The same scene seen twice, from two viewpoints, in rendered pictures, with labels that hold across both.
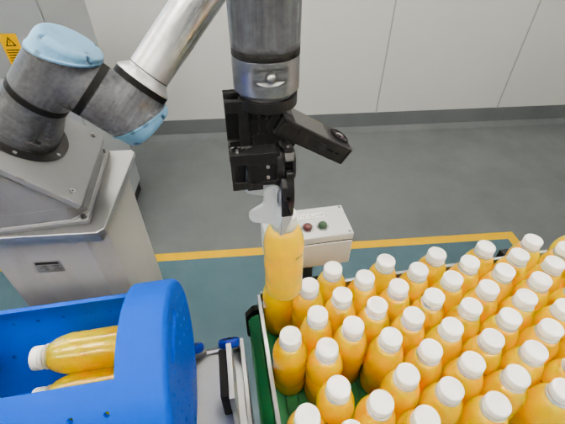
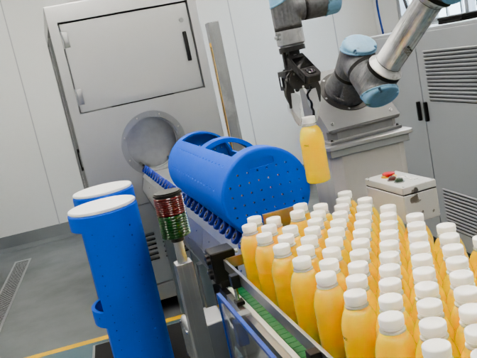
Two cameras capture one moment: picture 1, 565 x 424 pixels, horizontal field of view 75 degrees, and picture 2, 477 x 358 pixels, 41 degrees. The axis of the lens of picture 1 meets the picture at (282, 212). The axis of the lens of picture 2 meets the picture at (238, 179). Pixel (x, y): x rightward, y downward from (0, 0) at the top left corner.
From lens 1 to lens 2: 1.69 m
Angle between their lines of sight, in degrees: 79
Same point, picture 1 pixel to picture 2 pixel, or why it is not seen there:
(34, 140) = (338, 95)
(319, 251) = (388, 200)
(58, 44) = (346, 42)
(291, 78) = (282, 38)
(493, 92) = not seen: outside the picture
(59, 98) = (344, 72)
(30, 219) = not seen: hidden behind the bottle
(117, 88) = (363, 68)
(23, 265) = not seen: hidden behind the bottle
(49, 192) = (321, 118)
